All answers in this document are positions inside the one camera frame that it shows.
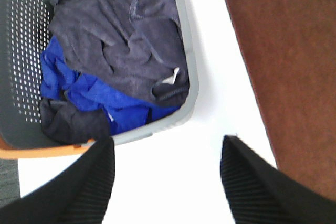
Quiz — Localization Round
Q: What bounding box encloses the orange basket handle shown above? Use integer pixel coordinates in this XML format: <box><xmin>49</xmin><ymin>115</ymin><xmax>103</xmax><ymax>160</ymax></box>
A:
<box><xmin>1</xmin><ymin>140</ymin><xmax>94</xmax><ymax>160</ymax></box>

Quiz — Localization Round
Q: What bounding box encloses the grey towel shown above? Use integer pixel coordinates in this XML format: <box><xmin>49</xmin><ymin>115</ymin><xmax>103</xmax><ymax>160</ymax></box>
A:
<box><xmin>49</xmin><ymin>0</ymin><xmax>190</xmax><ymax>107</ymax></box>

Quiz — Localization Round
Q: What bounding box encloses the dark grey cloth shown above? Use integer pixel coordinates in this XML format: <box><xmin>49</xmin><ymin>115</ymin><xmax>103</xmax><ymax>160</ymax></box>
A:
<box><xmin>39</xmin><ymin>98</ymin><xmax>111</xmax><ymax>145</ymax></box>

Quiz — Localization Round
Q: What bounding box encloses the blue towel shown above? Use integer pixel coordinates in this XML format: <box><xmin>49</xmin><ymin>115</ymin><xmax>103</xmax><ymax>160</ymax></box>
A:
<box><xmin>40</xmin><ymin>31</ymin><xmax>181</xmax><ymax>135</ymax></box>

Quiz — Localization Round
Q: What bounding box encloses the brown towel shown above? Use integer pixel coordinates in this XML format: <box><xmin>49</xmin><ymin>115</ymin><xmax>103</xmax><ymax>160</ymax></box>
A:
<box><xmin>225</xmin><ymin>0</ymin><xmax>335</xmax><ymax>200</ymax></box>

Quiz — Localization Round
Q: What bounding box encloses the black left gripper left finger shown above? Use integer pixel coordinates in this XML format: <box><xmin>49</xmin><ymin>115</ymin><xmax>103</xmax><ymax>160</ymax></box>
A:
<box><xmin>1</xmin><ymin>137</ymin><xmax>115</xmax><ymax>223</ymax></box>

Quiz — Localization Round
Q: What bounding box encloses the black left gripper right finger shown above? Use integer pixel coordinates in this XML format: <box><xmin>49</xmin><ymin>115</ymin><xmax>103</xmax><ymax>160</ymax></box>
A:
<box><xmin>220</xmin><ymin>135</ymin><xmax>335</xmax><ymax>223</ymax></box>

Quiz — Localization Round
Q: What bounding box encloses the grey perforated laundry basket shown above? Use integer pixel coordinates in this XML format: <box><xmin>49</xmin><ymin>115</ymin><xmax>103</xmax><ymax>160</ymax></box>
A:
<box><xmin>1</xmin><ymin>0</ymin><xmax>198</xmax><ymax>150</ymax></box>

